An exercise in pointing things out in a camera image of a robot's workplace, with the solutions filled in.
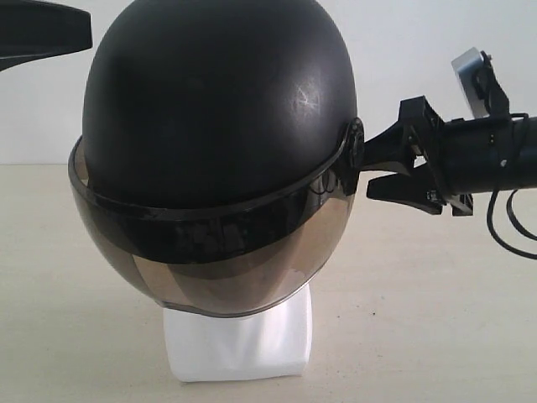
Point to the black helmet with tinted visor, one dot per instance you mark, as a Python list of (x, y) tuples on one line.
[(220, 150)]

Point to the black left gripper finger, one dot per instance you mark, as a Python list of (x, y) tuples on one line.
[(35, 30)]

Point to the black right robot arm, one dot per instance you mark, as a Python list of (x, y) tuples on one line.
[(517, 163)]

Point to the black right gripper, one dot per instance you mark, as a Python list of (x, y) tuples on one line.
[(461, 157)]

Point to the white mannequin head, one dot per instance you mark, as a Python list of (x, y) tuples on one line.
[(274, 343)]

